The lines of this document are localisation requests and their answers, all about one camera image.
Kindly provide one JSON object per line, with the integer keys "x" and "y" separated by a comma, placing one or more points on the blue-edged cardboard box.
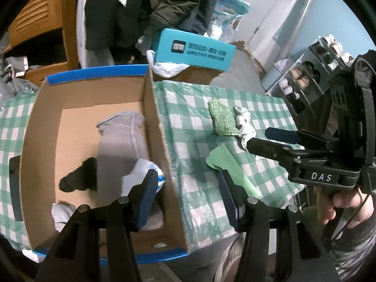
{"x": 76, "y": 123}

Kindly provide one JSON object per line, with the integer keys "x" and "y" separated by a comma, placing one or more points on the olive hanging jacket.
{"x": 173, "y": 3}

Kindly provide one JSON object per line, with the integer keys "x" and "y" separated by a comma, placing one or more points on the white hanging garment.
{"x": 83, "y": 20}

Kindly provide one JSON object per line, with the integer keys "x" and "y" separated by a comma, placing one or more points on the blue plastic bag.
{"x": 229, "y": 8}

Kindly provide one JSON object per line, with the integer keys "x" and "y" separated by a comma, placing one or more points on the wooden louvered door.
{"x": 32, "y": 11}

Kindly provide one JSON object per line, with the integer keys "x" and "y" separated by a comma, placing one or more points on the white door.
{"x": 282, "y": 14}

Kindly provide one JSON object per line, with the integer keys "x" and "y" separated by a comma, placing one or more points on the person's right hand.
{"x": 346, "y": 205}

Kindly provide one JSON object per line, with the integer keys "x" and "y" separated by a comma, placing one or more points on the pile of grey clothes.
{"x": 14, "y": 73}

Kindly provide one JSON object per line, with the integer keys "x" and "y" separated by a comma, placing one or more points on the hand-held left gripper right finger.
{"x": 229, "y": 199}

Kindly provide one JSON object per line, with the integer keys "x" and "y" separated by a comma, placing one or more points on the black flat rectangular object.
{"x": 16, "y": 188}

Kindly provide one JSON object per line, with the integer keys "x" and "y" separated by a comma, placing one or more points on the teal box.
{"x": 194, "y": 50}

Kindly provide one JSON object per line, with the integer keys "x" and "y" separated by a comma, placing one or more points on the person's right forearm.
{"x": 355, "y": 249}

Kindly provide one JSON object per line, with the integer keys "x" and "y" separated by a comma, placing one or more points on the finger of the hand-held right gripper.
{"x": 282, "y": 135}
{"x": 273, "y": 149}

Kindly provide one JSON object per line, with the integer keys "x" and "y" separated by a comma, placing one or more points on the group of shoes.
{"x": 299, "y": 76}

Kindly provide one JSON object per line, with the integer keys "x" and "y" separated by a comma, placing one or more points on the grey trash bin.
{"x": 273, "y": 77}

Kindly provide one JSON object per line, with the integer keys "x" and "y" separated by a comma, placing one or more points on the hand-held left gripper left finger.
{"x": 147, "y": 199}

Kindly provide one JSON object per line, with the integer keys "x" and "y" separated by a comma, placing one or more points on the person's grey pants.
{"x": 199, "y": 261}

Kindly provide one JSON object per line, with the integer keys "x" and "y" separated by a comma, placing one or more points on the light green sock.
{"x": 226, "y": 158}

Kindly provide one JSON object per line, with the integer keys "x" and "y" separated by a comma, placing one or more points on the white plastic bag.
{"x": 164, "y": 67}

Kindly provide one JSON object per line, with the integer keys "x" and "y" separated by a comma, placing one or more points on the white grey sock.
{"x": 61, "y": 214}

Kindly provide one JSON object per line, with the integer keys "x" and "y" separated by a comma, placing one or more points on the white and blue sock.
{"x": 138, "y": 173}

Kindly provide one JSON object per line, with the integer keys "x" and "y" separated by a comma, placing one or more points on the dark hanging coat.
{"x": 108, "y": 14}

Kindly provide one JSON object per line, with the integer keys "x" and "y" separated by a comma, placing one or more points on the metal shoe rack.
{"x": 308, "y": 64}

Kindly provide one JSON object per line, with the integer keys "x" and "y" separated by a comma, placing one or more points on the green sparkly cloth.
{"x": 223, "y": 117}

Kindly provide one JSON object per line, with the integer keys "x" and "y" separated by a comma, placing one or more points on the wooden cabinet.
{"x": 70, "y": 20}

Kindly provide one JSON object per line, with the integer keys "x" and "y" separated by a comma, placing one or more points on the navy hanging garment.
{"x": 202, "y": 3}

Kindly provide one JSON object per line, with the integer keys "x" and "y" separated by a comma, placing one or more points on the white patterned sock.
{"x": 243, "y": 123}

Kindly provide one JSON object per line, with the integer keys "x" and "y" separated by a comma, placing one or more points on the black sock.
{"x": 79, "y": 176}

